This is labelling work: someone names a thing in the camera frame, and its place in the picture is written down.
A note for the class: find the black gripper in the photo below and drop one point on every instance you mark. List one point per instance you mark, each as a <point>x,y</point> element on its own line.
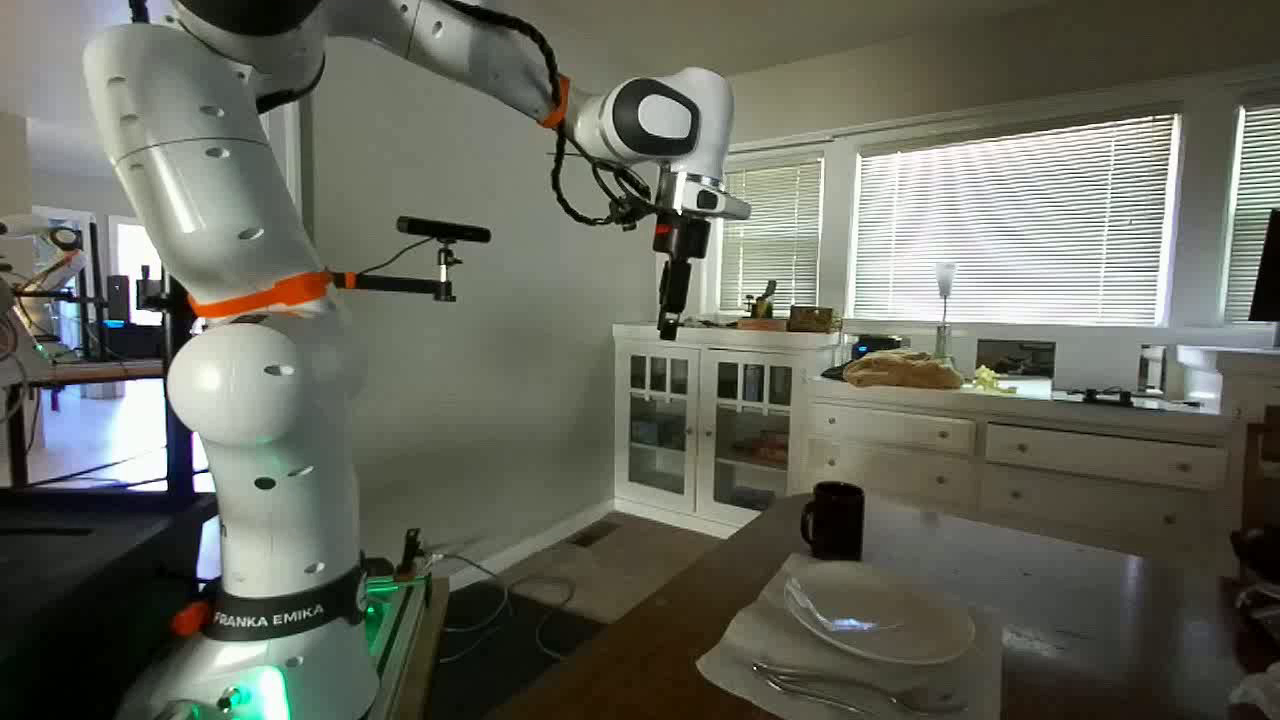
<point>683,239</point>

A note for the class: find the white cloth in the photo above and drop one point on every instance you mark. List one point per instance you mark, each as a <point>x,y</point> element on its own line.
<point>760,646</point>

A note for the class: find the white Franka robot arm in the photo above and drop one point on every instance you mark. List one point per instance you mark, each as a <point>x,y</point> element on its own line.
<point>254,403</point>

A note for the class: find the robot base stand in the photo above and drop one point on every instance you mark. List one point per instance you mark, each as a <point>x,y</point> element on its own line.
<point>417,655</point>

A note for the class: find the white glass-door cabinet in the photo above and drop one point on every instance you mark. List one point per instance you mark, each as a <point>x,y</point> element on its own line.
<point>697,375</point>

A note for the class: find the small dark figurine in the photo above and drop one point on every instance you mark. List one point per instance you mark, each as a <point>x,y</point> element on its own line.
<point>760,306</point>

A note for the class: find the narrow white window blind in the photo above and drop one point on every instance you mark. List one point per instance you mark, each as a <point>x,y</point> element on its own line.
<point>774,232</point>

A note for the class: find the brown wooden box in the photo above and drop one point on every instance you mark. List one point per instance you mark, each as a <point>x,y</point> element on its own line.
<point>810,318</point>

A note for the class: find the bread loaf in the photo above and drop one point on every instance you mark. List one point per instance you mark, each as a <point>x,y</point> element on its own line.
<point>902,368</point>

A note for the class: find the black mug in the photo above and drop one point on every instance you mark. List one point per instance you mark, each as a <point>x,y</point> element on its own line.
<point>833,521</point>

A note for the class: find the white drawer sideboard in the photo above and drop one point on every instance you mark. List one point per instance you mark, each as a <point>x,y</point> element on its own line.
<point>935,468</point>

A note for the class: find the wide white window blind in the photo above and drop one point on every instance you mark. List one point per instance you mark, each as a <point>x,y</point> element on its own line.
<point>1012,220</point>

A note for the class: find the small dark framed screen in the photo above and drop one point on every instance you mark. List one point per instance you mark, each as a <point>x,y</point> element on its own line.
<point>1018,358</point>

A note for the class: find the white plate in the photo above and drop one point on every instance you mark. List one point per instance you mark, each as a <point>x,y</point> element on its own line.
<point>881,621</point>

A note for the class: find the dark floor mat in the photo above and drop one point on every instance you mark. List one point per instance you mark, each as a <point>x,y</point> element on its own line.
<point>504,659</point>

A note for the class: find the silver fork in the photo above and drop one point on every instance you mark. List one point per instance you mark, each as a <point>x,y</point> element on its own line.
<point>853,691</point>

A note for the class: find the dark monitor screen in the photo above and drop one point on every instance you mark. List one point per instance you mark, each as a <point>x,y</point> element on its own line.
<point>1270,272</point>

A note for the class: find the dark side table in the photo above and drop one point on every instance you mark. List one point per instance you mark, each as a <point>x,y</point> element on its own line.
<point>81,587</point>

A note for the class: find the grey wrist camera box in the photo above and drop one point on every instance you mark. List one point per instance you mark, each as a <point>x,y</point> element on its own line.
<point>706,202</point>

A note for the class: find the black stereo camera bar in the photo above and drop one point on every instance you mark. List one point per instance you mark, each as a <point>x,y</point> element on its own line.
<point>441,231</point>

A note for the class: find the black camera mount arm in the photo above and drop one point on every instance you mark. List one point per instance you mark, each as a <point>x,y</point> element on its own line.
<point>400,280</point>

